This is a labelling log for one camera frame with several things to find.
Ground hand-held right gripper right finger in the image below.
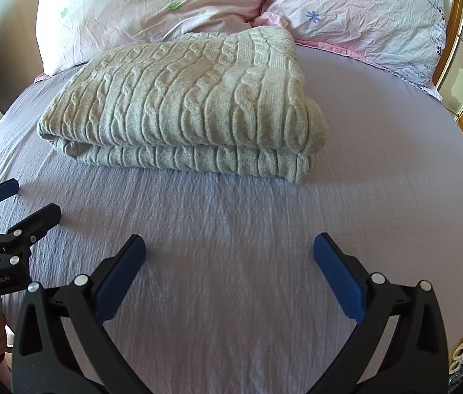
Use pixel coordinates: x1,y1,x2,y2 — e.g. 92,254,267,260
312,232,450,394

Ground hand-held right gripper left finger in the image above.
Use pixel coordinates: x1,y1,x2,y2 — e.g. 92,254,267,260
10,234,150,394

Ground lavender bed sheet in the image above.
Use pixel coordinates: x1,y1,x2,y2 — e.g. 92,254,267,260
0,43,463,394

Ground white patterned object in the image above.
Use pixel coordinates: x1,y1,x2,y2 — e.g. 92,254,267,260
450,337,463,375

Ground pink pillow with tree print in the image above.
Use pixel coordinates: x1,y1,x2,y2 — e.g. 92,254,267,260
35,0,272,77

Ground pink pillow with blue flowers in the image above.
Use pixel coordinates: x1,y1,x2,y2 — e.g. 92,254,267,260
256,0,448,101

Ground folded beige cable-knit blanket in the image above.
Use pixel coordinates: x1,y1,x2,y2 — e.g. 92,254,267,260
36,26,327,185

